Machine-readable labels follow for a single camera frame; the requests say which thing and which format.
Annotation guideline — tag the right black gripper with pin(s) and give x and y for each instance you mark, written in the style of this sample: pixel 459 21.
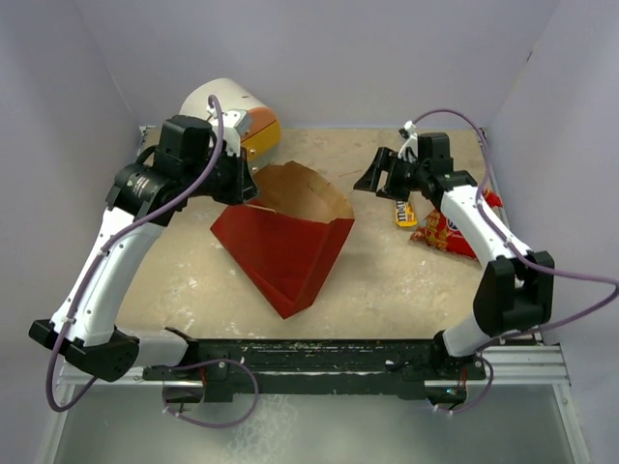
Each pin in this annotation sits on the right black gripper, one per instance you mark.
pixel 386 160

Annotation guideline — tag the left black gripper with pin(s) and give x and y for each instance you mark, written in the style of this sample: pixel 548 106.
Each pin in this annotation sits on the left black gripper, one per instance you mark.
pixel 243 188

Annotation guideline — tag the yellow m&m's pack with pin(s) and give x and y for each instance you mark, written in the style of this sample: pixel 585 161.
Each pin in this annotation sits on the yellow m&m's pack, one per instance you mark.
pixel 405 216

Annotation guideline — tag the red brown paper bag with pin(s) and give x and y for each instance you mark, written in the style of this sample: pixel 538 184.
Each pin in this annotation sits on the red brown paper bag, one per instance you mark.
pixel 288 239

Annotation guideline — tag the red candy bag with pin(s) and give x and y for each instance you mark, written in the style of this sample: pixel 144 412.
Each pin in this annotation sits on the red candy bag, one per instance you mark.
pixel 437 232

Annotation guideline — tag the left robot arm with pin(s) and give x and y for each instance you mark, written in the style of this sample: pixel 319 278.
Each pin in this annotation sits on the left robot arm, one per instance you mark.
pixel 193 158

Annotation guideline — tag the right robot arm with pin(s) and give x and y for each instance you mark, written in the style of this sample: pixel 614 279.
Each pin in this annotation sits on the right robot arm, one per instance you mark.
pixel 512 294

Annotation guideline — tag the round mini drawer cabinet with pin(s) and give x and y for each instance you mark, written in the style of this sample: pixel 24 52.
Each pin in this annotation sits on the round mini drawer cabinet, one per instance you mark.
pixel 260 143

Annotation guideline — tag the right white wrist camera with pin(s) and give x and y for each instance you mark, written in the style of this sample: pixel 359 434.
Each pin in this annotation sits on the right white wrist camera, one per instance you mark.
pixel 408 137

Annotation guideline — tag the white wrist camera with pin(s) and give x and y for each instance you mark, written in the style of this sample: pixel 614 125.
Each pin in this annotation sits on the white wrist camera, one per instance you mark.
pixel 236 124
pixel 408 137

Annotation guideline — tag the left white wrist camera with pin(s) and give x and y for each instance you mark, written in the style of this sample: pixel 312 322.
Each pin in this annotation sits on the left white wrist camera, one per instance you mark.
pixel 236 124

